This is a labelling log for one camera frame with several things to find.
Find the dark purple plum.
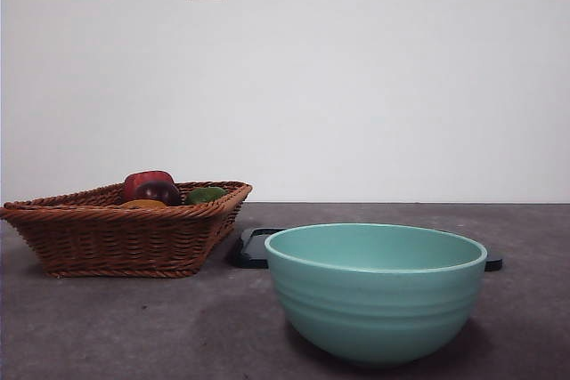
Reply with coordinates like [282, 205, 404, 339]
[133, 180, 183, 206]

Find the red apple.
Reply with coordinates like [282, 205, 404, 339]
[122, 169, 175, 202]

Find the teal bowl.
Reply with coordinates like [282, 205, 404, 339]
[264, 222, 489, 368]

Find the brown wicker basket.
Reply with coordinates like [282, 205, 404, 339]
[0, 181, 254, 279]

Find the dark rectangular tray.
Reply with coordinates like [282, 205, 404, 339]
[228, 227, 504, 272]

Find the brown kiwifruit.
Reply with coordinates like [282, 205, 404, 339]
[118, 199, 168, 210]

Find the green fruit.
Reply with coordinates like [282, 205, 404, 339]
[184, 186, 228, 206]

